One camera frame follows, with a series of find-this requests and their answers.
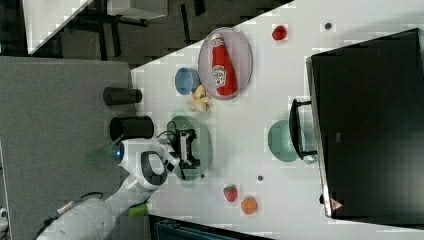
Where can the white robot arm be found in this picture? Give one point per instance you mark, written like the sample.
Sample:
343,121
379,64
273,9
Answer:
148,163

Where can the yellow toy banana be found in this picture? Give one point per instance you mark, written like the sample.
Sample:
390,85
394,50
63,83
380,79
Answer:
200,100

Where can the green slotted spatula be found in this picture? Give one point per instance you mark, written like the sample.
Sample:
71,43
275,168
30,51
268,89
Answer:
103,151

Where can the black pot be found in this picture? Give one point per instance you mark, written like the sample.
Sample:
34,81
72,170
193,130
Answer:
131,127

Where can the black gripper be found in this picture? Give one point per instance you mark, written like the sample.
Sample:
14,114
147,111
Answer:
183,146

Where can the black cylindrical container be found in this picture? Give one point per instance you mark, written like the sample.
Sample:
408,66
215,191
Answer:
120,96

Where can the red ketchup bottle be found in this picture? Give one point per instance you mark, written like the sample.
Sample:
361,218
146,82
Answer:
223,73

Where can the grey round plate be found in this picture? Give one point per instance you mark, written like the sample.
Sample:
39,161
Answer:
239,53

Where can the red toy strawberry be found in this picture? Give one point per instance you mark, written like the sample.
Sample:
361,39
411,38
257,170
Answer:
230,193

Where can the small red toy tomato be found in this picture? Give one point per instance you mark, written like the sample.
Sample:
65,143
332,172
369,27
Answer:
279,33

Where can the green oval plastic strainer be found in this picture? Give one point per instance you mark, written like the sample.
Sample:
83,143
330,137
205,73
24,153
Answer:
202,145

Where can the orange toy fruit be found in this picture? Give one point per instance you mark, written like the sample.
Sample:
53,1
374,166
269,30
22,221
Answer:
249,205

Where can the blue plastic bowl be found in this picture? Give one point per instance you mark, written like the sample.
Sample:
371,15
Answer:
187,80

